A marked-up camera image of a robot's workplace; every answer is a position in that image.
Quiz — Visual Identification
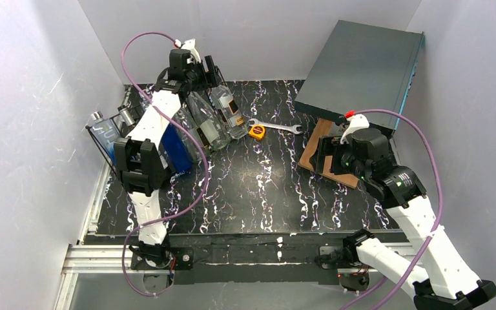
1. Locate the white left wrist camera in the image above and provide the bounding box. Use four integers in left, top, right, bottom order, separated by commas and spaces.
174, 38, 202, 63

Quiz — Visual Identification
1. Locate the grey metal box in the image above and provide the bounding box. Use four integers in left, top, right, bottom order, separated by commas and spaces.
294, 20, 425, 136

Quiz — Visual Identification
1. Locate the aluminium frame rail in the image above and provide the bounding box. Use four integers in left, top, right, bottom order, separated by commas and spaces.
53, 162, 138, 310

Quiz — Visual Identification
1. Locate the blue bottle with silver cap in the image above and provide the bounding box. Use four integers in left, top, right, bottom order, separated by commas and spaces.
89, 111, 120, 164

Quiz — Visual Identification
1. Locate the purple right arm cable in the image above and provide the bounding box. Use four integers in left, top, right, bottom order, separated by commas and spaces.
340, 109, 444, 310

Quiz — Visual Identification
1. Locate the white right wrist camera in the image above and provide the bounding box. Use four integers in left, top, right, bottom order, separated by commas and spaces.
340, 110, 369, 145

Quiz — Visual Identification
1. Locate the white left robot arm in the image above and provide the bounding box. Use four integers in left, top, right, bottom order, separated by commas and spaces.
114, 45, 216, 255

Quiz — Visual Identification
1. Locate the dark green wine bottle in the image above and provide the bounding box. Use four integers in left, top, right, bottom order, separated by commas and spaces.
118, 105, 136, 127

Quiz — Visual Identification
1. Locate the clear bottle with black cap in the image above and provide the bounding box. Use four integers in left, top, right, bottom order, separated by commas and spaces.
210, 85, 247, 140

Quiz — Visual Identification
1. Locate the steel combination wrench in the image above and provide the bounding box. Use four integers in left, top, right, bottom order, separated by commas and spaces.
247, 118, 303, 135

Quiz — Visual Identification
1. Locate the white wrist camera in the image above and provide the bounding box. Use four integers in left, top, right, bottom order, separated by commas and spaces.
340, 110, 369, 145
174, 38, 202, 63

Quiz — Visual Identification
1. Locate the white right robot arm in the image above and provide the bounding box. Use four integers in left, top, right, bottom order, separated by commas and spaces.
315, 128, 496, 309

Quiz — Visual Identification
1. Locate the black wire wine rack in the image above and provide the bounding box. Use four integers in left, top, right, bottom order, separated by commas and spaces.
90, 64, 248, 164

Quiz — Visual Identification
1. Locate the clear bottle with gold rim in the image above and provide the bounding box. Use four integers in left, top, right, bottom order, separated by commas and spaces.
187, 92, 231, 151

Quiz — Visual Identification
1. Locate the yellow tape measure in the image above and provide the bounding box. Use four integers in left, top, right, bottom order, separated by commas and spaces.
249, 124, 266, 141

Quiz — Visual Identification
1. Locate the blue square glass bottle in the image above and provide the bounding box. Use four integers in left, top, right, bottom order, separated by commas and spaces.
161, 124, 192, 173

